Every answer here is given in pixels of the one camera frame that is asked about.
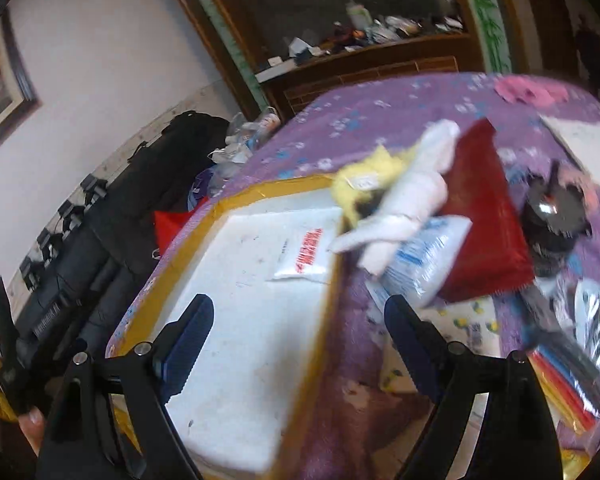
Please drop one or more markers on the framed wall picture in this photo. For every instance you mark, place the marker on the framed wall picture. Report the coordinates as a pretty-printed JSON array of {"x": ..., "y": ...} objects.
[{"x": 2, "y": 90}]

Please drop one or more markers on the pile of shelf clutter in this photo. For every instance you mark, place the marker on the pile of shelf clutter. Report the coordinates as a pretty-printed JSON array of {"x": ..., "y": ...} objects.
[{"x": 375, "y": 35}]

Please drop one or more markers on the white paper sheet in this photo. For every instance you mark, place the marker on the white paper sheet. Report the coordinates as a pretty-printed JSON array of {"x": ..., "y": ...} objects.
[{"x": 587, "y": 145}]

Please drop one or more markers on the pink cloth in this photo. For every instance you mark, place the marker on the pink cloth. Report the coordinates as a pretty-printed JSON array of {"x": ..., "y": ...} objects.
[{"x": 530, "y": 90}]

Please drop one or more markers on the pink plush toy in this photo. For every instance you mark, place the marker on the pink plush toy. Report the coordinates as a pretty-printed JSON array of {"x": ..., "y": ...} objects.
[{"x": 587, "y": 192}]

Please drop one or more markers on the clear plastic bags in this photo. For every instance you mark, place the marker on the clear plastic bags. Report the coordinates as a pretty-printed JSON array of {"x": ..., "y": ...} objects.
[{"x": 245, "y": 145}]

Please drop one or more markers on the white foam box yellow tape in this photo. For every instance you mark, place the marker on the white foam box yellow tape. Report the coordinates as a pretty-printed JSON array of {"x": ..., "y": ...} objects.
[{"x": 250, "y": 310}]

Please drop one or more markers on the green white packet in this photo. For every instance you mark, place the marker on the green white packet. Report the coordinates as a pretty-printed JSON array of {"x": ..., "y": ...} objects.
[{"x": 597, "y": 325}]

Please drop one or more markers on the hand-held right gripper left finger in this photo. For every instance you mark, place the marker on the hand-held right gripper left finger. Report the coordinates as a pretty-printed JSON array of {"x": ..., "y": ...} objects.
[{"x": 187, "y": 340}]

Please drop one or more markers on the black backpack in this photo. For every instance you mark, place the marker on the black backpack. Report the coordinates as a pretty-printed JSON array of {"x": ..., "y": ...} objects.
[{"x": 180, "y": 170}]

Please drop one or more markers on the purple floral blanket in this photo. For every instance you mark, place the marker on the purple floral blanket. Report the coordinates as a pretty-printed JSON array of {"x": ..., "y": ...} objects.
[{"x": 370, "y": 125}]

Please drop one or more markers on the black round device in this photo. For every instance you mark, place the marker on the black round device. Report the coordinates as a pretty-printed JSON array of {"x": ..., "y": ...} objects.
[{"x": 552, "y": 225}]

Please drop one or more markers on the person's left hand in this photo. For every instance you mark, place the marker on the person's left hand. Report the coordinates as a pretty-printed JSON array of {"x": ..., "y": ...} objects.
[{"x": 31, "y": 422}]

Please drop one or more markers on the yellow cloth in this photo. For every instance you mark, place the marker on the yellow cloth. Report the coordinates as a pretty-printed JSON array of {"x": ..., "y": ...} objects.
[{"x": 352, "y": 187}]

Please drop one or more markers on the red cloth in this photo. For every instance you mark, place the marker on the red cloth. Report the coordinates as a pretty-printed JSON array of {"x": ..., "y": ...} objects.
[{"x": 170, "y": 227}]

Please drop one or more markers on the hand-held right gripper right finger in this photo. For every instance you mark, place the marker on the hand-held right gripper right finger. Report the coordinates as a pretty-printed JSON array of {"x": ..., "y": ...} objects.
[{"x": 407, "y": 345}]

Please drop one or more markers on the dark grey bag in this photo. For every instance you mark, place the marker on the dark grey bag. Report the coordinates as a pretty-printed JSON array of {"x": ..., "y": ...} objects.
[{"x": 85, "y": 280}]

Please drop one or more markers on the lemon print packet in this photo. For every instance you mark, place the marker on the lemon print packet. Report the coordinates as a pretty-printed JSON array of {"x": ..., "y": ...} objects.
[{"x": 460, "y": 330}]

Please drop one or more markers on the white bottle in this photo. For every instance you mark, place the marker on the white bottle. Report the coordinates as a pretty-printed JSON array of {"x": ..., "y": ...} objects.
[{"x": 358, "y": 16}]

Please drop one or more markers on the brown wooden cabinet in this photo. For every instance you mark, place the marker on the brown wooden cabinet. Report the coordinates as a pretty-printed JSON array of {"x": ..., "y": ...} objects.
[{"x": 330, "y": 60}]

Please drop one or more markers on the stack of colourful packets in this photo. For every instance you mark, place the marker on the stack of colourful packets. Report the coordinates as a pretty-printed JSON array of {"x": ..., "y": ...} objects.
[{"x": 565, "y": 390}]

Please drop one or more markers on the row of black chargers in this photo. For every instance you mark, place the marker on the row of black chargers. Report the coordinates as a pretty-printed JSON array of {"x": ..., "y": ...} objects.
[{"x": 65, "y": 230}]

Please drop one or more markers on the bamboo print wall strip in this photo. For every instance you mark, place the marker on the bamboo print wall strip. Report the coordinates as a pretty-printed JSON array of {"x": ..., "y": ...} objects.
[{"x": 487, "y": 15}]

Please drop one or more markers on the white packet red print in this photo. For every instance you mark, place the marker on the white packet red print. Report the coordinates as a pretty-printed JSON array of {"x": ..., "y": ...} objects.
[{"x": 305, "y": 255}]

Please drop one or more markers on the white packet blue print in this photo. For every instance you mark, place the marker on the white packet blue print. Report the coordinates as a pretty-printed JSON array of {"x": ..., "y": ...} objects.
[{"x": 420, "y": 265}]

